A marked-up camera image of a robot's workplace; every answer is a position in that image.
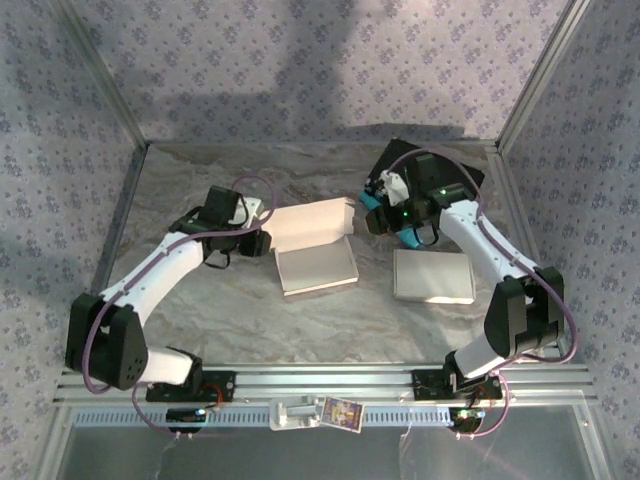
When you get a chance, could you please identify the aluminium corner post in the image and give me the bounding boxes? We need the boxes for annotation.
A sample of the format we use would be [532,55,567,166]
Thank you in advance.
[494,0,596,151]
[52,0,151,151]

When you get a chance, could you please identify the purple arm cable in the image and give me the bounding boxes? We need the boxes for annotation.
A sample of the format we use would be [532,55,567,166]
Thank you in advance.
[82,174,280,442]
[384,147,581,442]

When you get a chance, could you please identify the grey slotted cable duct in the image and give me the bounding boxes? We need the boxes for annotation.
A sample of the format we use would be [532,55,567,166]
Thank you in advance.
[72,404,456,430]

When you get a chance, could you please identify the white cardboard box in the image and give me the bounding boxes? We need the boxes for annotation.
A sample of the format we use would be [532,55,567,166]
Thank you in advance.
[262,196,361,300]
[391,248,476,307]

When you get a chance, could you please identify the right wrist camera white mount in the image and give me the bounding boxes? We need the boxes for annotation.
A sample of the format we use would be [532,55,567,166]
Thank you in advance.
[379,169,412,207]

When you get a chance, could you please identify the small black electronics box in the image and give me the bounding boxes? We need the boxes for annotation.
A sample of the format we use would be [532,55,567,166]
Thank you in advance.
[166,407,207,434]
[448,407,485,434]

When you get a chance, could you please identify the thin aluminium wall rail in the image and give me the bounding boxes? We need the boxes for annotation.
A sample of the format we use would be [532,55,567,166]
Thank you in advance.
[144,138,501,149]

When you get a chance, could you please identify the aluminium table edge rail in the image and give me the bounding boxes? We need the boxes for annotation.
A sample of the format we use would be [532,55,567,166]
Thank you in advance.
[487,147,570,362]
[62,144,151,371]

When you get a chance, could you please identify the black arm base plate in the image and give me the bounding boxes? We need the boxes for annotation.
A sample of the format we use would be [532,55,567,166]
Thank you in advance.
[410,368,504,401]
[144,369,237,403]

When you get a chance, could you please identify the teal plastic tube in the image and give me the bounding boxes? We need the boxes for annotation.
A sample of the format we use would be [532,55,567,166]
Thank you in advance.
[359,191,425,251]

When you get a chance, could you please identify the black hard case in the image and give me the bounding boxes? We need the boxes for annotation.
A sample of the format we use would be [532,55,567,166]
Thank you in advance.
[367,137,486,201]

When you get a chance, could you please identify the colourful printed card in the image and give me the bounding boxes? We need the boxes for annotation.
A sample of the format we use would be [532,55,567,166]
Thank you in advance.
[319,396,366,431]

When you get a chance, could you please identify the aluminium mounting rail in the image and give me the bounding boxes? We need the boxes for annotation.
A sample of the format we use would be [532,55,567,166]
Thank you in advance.
[52,364,599,404]

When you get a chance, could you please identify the white plastic bracket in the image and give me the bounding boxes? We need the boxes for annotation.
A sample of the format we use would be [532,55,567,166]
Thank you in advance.
[268,394,324,431]

